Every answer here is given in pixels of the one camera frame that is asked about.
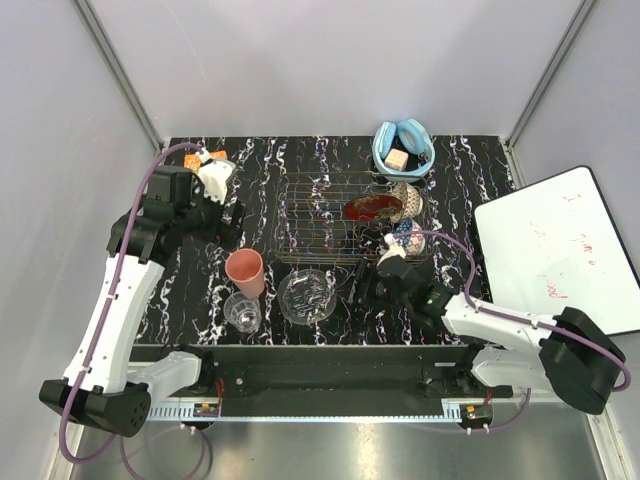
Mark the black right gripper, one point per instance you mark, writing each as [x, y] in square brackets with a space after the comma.
[365, 272]

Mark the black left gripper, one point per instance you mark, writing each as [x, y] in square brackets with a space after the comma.
[227, 232]

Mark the pink plastic cup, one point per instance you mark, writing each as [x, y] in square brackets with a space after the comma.
[245, 268]

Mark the blue triangle patterned bowl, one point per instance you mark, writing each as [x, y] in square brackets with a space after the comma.
[407, 233]

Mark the red floral plate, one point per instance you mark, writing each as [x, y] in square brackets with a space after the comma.
[372, 207]

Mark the brown floral patterned bowl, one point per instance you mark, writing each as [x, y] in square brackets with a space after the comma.
[412, 203]

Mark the clear glass bowl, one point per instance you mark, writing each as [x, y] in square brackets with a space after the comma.
[307, 296]

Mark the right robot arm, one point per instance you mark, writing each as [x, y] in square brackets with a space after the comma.
[566, 354]

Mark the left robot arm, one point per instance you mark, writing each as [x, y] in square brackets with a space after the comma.
[96, 389]

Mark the orange green paperback book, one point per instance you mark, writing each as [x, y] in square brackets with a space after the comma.
[196, 161]

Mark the clear drinking glass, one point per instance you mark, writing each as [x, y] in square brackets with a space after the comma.
[242, 312]

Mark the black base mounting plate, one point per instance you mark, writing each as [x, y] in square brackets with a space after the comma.
[344, 383]

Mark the pink cube die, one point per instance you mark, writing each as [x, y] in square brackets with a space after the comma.
[396, 159]

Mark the light blue headphones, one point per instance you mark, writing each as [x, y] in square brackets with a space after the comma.
[407, 135]

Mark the white dry-erase board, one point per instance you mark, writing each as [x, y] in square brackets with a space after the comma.
[554, 244]

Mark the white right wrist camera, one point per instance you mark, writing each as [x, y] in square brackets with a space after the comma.
[391, 249]

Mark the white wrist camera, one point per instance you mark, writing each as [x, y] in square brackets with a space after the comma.
[391, 249]
[216, 177]

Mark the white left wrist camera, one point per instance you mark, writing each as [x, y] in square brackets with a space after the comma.
[216, 177]

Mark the wire dish rack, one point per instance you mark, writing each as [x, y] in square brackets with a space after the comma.
[310, 226]

